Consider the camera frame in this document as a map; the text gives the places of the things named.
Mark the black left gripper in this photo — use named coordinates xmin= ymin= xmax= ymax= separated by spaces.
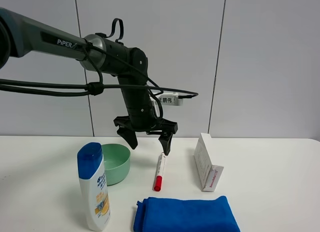
xmin=114 ymin=88 xmax=178 ymax=156

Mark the white marker red cap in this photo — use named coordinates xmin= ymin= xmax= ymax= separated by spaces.
xmin=153 ymin=152 xmax=166 ymax=192

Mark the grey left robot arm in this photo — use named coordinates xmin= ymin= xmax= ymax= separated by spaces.
xmin=0 ymin=8 xmax=178 ymax=155

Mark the green bowl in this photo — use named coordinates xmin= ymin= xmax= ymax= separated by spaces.
xmin=101 ymin=144 xmax=131 ymax=186

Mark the white shampoo bottle blue cap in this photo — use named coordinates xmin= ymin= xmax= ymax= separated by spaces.
xmin=77 ymin=142 xmax=110 ymax=232

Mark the white cardboard box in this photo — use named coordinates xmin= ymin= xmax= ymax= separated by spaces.
xmin=193 ymin=133 xmax=224 ymax=192

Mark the blue folded cloth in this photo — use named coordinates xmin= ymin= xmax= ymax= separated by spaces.
xmin=133 ymin=196 xmax=240 ymax=232

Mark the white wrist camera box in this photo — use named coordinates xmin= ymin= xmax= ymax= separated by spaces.
xmin=156 ymin=92 xmax=183 ymax=106

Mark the black cable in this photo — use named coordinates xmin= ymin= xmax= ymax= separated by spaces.
xmin=0 ymin=17 xmax=199 ymax=119

